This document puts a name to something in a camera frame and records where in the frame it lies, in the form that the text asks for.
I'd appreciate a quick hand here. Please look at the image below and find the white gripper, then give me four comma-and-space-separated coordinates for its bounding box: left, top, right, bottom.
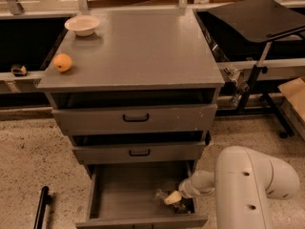
163, 176, 202, 205

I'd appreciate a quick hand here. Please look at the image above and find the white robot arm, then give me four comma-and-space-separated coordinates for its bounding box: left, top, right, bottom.
162, 146, 300, 229

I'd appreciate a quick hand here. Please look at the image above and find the grey middle drawer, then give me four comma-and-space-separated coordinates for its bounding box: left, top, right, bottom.
72, 141, 205, 165

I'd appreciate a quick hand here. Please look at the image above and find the grey open bottom drawer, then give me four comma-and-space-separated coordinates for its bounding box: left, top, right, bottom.
75, 161, 207, 229

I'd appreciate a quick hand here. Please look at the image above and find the grey top drawer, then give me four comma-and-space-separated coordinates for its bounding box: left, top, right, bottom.
52, 104, 217, 135

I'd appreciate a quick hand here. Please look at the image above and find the grey drawer cabinet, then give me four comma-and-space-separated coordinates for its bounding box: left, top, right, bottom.
36, 8, 226, 177

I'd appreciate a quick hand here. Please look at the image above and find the black bar on floor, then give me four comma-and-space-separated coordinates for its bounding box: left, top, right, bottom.
33, 186, 52, 229

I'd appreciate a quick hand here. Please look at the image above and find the brown cardboard box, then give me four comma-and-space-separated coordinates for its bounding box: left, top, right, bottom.
278, 77, 305, 140

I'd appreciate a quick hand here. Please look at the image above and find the orange fruit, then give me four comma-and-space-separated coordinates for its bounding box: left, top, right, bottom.
53, 53, 72, 73

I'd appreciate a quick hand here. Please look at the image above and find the white bowl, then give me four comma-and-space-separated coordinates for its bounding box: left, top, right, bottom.
65, 15, 100, 36

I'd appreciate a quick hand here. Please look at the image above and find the black tray stand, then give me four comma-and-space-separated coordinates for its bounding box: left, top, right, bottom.
203, 0, 305, 138

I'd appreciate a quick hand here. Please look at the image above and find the yellow black tape measure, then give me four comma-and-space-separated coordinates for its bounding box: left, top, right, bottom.
10, 64, 28, 76

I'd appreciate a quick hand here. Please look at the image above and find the metal clamp bracket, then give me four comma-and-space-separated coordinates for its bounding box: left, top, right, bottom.
224, 68, 250, 107

